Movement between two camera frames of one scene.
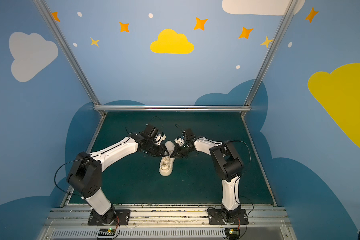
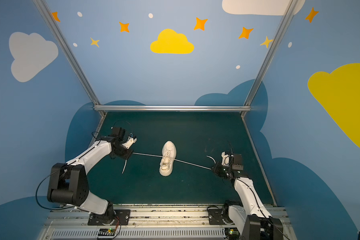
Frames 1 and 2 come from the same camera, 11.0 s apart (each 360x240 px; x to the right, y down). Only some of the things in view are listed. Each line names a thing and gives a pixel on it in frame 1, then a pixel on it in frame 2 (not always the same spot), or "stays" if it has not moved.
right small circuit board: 233,233 stays
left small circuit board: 106,232 stays
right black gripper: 182,147 → 218,169
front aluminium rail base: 167,224 stays
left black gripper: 155,147 → 127,152
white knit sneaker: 167,163 stays
